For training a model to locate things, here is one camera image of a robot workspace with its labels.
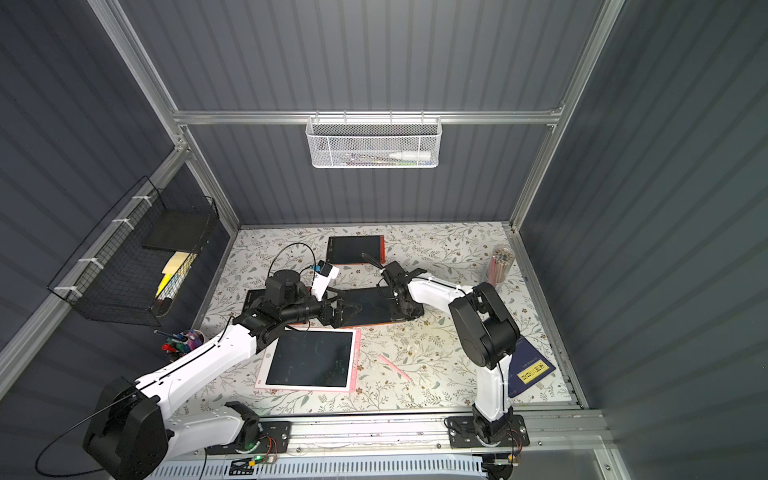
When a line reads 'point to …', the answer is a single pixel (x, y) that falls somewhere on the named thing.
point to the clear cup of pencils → (500, 262)
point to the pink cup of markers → (182, 342)
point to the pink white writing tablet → (312, 359)
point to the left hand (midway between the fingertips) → (355, 304)
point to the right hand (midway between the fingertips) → (405, 315)
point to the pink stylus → (395, 367)
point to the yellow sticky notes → (175, 261)
